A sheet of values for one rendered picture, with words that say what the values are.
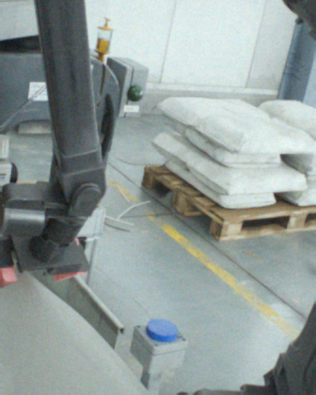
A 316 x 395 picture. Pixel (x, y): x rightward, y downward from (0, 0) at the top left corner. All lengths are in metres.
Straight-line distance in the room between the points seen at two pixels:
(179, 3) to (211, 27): 0.43
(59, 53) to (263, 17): 5.95
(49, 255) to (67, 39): 0.35
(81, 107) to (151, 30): 5.18
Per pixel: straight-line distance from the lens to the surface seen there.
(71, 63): 0.83
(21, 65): 1.10
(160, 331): 1.34
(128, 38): 5.93
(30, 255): 1.05
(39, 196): 0.95
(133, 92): 1.19
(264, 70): 6.91
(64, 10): 0.80
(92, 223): 1.26
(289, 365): 0.63
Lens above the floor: 1.56
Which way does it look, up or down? 21 degrees down
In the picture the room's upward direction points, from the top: 12 degrees clockwise
